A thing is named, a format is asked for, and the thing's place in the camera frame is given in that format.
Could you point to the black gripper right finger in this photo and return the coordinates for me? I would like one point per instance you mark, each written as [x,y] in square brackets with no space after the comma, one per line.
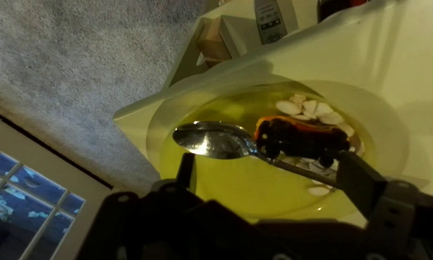
[363,181]

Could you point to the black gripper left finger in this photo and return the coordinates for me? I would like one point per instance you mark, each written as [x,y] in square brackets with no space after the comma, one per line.
[187,168]

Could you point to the yellow plate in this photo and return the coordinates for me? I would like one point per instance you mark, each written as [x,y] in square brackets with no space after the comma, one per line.
[240,188]

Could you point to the white lattice shelf unit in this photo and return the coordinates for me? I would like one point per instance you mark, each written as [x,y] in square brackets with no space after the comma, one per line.
[409,72]

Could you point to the metal spoon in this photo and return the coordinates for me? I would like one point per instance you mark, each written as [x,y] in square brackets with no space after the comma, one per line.
[210,139]

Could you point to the small wooden box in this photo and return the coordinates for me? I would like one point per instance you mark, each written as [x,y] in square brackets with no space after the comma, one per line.
[213,41]

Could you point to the white french door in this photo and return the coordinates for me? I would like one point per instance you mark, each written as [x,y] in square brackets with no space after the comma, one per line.
[38,192]

